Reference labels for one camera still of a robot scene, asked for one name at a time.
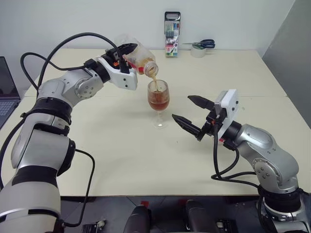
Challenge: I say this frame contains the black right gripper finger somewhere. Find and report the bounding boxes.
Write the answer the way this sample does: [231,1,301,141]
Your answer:
[187,95,216,111]
[172,113,203,140]

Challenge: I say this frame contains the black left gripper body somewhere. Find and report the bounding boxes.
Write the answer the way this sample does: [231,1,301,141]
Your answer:
[104,45,124,67]

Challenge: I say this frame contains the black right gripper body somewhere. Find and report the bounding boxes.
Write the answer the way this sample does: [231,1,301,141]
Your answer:
[197,106,223,142]

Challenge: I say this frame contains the clear plastic drink bottle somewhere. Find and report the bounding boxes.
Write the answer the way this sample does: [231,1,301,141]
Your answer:
[114,33,160,79]

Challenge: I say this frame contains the clear wine glass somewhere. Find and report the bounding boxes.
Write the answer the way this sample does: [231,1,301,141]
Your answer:
[147,79,169,130]

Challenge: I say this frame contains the marker pen set box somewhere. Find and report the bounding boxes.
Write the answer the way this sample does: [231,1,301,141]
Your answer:
[164,11,182,58]

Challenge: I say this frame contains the white tape roll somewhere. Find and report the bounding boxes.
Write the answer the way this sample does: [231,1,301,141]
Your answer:
[190,43,207,59]

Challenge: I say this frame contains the dark rounded shape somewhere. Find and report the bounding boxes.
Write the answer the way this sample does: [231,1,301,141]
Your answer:
[124,205,151,233]

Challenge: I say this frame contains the dark grey laptop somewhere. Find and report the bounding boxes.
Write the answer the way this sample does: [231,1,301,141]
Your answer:
[0,56,21,130]

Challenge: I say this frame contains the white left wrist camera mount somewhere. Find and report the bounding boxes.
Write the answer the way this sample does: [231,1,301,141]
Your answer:
[96,56,138,91]

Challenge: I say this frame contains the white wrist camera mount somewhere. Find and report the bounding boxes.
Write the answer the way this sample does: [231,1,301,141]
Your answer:
[214,89,240,144]
[96,56,138,91]

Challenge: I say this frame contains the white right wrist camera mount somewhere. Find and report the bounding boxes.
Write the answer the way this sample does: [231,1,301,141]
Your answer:
[214,89,240,144]

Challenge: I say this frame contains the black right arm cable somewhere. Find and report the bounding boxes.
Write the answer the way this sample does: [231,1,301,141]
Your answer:
[210,114,263,193]

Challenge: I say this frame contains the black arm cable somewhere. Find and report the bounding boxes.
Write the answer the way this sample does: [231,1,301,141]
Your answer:
[20,52,98,92]
[210,114,263,193]
[58,148,96,228]
[36,32,122,94]

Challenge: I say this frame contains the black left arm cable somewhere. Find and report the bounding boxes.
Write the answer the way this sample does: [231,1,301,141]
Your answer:
[58,148,96,228]
[36,32,122,94]
[20,52,98,92]

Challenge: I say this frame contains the blue handled scissors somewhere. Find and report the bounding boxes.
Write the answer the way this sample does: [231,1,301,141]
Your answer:
[182,38,216,49]

